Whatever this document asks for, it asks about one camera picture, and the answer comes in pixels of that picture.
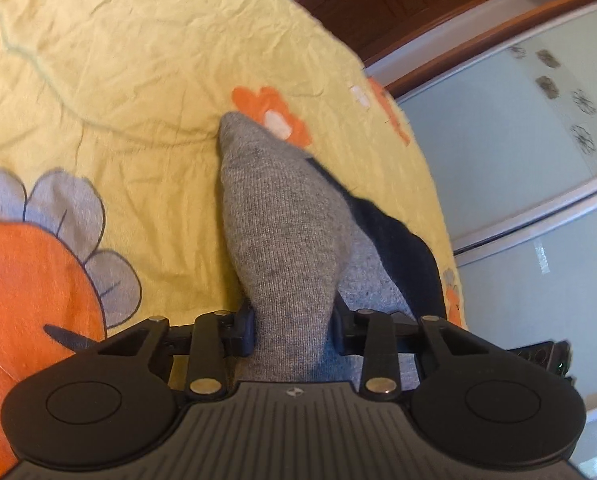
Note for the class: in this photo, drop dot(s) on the white patterned wardrobe door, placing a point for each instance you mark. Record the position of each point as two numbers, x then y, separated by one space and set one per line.
508 170

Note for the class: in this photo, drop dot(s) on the grey knit garment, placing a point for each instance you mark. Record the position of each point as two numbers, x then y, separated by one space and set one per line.
283 230

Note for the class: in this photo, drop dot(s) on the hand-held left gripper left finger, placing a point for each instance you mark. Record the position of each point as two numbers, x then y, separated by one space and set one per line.
247 332

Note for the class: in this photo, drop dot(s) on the yellow floral bed sheet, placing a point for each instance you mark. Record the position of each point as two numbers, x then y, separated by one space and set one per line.
143 70

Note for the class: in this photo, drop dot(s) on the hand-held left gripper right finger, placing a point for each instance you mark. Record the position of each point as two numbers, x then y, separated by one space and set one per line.
336 332

